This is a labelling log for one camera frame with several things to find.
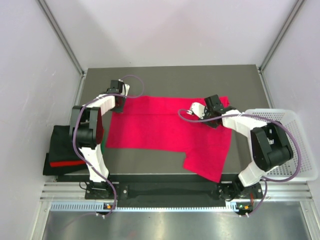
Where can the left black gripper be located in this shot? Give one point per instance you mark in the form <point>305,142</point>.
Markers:
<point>119,110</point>

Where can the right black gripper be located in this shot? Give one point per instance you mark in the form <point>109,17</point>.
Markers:
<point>212,125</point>

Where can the red t shirt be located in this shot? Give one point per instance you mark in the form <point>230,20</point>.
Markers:
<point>153,123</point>

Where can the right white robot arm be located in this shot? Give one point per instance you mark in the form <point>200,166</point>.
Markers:
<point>268,143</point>

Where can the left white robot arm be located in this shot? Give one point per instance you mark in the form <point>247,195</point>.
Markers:
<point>90,115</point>

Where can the folded black shirt stack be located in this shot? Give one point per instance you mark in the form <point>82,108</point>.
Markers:
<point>61,158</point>

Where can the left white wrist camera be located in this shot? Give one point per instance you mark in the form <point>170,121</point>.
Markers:
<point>125,88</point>

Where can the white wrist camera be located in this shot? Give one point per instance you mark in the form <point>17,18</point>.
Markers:
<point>197,109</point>
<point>125,88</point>

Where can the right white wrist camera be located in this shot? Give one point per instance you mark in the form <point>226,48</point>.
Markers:
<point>197,109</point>

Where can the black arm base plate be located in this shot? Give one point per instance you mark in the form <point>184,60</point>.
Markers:
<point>176,191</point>

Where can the left aluminium frame post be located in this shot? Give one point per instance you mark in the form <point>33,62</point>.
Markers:
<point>43,5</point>

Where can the aluminium frame post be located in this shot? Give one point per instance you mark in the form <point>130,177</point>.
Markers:
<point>43,5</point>
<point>298,5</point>

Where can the slotted grey cable duct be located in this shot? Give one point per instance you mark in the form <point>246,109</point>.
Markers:
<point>90,206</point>

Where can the right aluminium frame post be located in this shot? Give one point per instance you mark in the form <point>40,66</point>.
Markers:
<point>298,5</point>

